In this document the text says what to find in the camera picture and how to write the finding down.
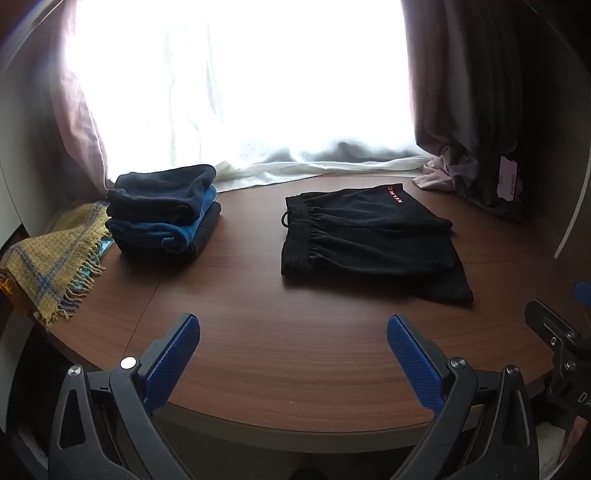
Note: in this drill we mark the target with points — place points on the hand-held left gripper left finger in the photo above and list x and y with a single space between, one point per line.
173 360

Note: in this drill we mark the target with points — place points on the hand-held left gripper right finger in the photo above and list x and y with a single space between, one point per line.
411 360

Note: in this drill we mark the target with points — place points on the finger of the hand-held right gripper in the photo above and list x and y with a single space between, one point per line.
547 323
582 291

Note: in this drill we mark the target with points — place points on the black pants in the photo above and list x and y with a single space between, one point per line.
369 240

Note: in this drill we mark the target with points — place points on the person's right hand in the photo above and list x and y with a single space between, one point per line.
575 436

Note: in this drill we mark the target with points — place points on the blue folded garment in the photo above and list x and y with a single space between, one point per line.
184 230

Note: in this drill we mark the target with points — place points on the pink paper tag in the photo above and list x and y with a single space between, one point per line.
509 177

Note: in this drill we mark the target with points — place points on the yellow plaid fringed blanket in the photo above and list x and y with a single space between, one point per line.
51 258

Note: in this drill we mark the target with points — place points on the white sheer curtain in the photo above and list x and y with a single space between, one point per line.
277 161

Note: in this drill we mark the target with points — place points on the pink curtain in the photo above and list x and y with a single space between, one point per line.
78 138
461 92

